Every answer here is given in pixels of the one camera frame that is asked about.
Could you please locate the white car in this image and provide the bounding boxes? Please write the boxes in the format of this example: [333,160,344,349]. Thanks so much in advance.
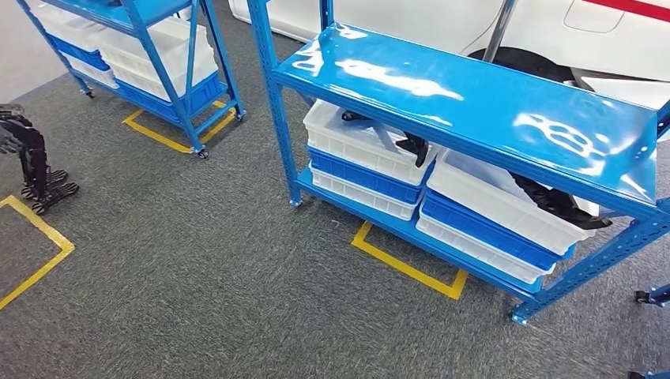
[228,0,670,143]

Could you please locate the grey metal pole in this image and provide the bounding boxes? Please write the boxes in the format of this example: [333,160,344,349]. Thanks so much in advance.
[481,0,519,62]

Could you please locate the yellow floor tape square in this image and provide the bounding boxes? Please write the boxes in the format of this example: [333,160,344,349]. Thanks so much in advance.
[0,194,76,313]

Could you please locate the black humanoid robot legs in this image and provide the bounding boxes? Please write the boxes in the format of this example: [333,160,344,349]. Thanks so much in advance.
[0,103,81,216]

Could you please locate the black plastic bracket part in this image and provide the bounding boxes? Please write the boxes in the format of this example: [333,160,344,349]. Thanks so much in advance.
[510,172,613,231]
[341,110,431,169]

